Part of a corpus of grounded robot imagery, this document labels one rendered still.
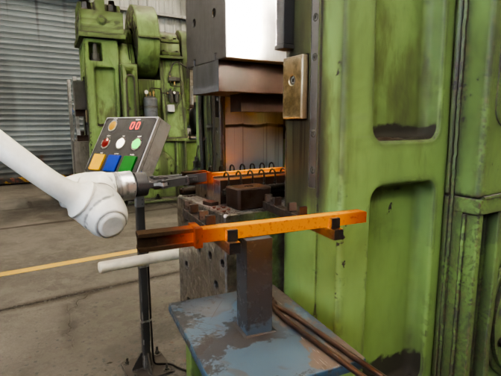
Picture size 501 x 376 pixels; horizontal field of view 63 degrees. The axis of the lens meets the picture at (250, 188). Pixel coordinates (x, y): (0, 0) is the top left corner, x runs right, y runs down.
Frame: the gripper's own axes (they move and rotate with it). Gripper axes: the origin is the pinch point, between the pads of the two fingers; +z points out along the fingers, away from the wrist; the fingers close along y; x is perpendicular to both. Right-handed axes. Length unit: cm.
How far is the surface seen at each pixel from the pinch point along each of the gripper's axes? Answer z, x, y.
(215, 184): 5.1, -2.4, 4.5
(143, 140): -3.7, 10.8, -43.2
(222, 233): -22, 0, 63
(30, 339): -54, -98, -117
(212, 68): 6.6, 34.5, 3.2
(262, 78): 22.6, 31.1, 7.5
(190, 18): 7, 53, -13
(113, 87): 85, 63, -477
